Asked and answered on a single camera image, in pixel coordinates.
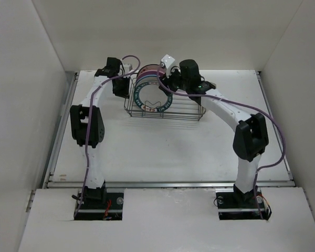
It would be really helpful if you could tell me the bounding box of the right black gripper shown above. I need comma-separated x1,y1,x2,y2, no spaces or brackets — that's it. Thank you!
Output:
157,66,190,96

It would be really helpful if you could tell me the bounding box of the dark wire dish rack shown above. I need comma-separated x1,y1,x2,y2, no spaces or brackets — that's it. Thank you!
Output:
124,77,206,121

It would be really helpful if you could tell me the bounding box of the green rimmed white plate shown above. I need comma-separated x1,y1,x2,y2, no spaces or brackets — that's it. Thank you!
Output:
133,81,173,112

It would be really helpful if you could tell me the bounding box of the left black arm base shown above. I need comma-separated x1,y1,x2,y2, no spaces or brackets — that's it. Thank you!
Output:
72,188,124,221

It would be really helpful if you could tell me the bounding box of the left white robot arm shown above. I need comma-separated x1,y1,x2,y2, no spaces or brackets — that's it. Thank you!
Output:
69,57,135,208

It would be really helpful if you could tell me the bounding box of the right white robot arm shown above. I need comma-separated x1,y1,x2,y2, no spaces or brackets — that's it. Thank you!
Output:
159,57,269,208

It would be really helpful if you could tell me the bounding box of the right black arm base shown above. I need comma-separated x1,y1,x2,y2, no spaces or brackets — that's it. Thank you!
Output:
214,188,272,221

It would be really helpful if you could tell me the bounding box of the pink plate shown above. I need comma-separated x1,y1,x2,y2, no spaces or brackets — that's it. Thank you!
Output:
136,72,158,81

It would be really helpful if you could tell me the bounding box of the white plate with red print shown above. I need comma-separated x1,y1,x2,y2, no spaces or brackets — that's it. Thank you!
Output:
138,64,159,75

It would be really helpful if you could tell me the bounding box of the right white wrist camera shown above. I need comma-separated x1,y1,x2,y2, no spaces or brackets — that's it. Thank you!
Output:
160,54,176,78

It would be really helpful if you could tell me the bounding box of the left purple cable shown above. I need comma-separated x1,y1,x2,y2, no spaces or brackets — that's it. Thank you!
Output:
73,55,141,218

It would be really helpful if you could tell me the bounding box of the purple cable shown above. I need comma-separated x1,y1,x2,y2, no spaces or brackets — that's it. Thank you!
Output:
73,55,141,218
156,65,287,220

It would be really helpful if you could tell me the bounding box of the aluminium rail frame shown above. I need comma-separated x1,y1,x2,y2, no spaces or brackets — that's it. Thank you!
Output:
38,70,311,220

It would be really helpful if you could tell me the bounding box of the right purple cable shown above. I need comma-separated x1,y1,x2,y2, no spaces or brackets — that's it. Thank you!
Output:
156,65,287,220

